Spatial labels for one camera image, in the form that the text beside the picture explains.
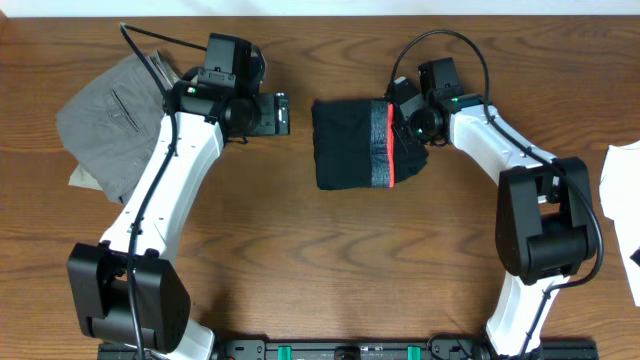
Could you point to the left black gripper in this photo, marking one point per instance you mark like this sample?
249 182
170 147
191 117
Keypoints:
267 123

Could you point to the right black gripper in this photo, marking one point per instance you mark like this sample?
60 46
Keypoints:
406 142

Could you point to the black leggings with orange waistband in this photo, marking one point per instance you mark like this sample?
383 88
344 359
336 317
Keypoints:
359 143

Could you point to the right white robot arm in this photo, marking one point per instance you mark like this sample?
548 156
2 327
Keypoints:
547 235

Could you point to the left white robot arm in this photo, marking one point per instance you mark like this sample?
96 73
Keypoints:
126 290

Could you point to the folded grey trousers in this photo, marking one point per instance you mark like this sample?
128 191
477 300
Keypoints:
112 126

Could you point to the beige folded cloth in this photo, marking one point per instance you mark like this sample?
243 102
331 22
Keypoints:
83 179

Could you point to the white cloth at right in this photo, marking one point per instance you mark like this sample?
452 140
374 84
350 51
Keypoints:
619 198

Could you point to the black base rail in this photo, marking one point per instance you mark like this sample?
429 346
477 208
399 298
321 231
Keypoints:
438 347

